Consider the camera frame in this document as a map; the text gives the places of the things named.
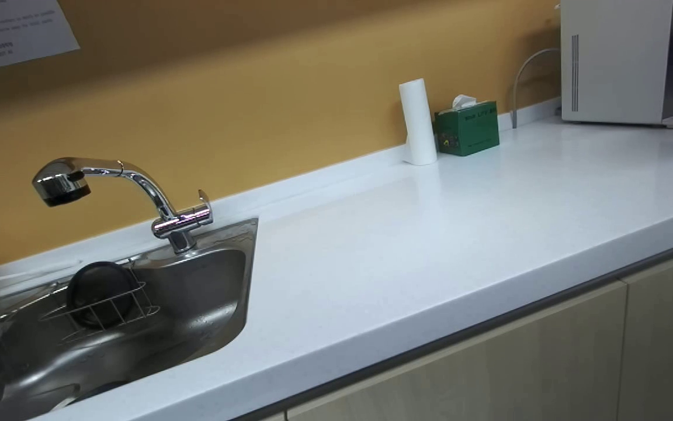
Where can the silver coffee maker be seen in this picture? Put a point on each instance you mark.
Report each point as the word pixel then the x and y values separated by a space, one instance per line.
pixel 618 62

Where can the white paper wall notice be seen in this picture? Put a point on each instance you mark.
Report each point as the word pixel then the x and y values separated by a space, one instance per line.
pixel 11 26

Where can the stainless steel sink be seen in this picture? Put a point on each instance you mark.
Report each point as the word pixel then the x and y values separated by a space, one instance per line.
pixel 142 341

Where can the chrome sink faucet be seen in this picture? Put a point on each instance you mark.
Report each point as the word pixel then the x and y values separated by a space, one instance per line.
pixel 162 205

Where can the green tissue box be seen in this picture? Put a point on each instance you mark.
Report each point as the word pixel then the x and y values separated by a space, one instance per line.
pixel 469 130

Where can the white cylindrical container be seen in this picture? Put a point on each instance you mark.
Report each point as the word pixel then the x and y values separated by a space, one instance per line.
pixel 419 120

